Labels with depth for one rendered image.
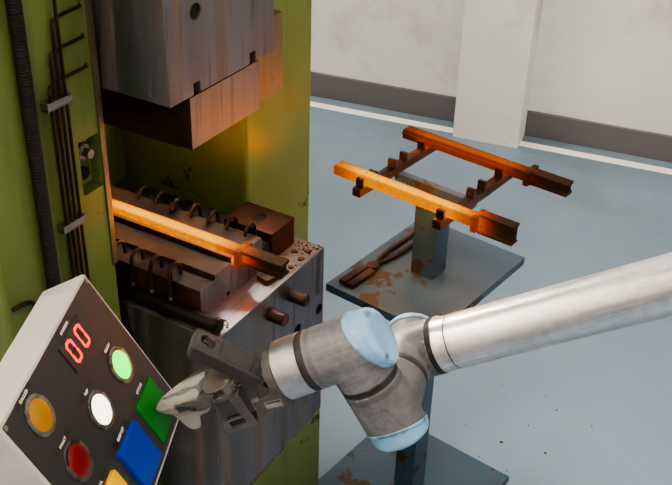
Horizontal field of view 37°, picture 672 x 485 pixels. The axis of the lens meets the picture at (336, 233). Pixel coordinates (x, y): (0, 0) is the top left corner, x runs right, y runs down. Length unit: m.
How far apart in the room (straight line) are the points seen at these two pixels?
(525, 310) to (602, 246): 2.52
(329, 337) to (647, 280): 0.44
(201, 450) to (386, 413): 0.70
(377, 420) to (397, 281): 0.94
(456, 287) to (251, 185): 0.54
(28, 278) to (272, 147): 0.72
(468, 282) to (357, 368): 1.00
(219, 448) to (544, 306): 0.81
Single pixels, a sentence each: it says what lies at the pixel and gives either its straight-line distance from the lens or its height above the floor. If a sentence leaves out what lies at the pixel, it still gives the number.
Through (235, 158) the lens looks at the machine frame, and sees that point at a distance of 2.17.
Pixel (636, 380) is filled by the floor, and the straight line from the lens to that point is 3.38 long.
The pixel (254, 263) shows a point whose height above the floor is 0.99.
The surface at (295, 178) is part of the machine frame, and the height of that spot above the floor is 0.93.
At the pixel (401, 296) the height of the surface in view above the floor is 0.72.
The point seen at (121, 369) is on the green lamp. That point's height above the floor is 1.09.
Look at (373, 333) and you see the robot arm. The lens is 1.41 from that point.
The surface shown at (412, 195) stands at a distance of 2.17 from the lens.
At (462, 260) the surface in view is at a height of 0.72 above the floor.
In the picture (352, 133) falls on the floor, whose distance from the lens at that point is 4.68.
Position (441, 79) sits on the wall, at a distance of 4.80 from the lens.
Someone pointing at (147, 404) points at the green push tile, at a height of 1.03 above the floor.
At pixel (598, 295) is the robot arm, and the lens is 1.47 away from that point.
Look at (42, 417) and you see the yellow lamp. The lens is 1.37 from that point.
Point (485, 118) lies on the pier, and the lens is 4.63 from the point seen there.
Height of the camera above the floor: 2.06
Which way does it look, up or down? 32 degrees down
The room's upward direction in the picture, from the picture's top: 2 degrees clockwise
